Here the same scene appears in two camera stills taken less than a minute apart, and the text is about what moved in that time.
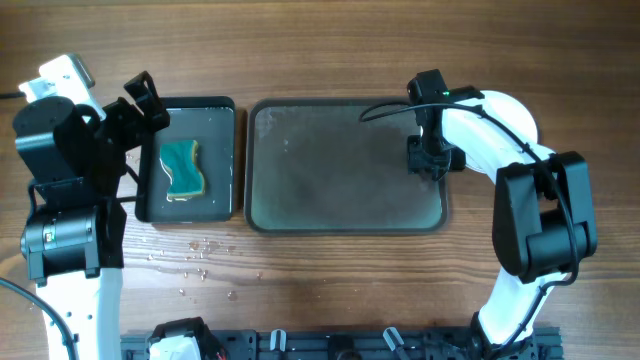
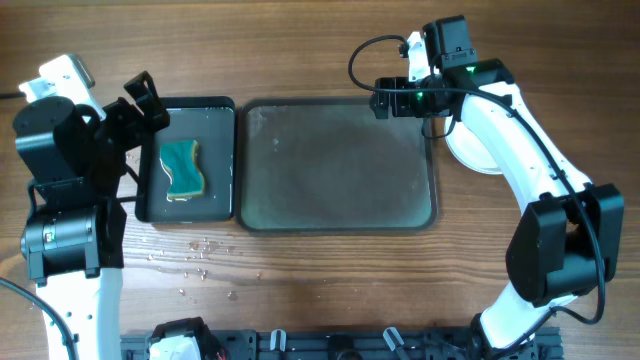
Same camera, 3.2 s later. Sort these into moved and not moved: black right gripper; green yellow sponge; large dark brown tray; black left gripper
Moved: black right gripper
Not moved: green yellow sponge; black left gripper; large dark brown tray
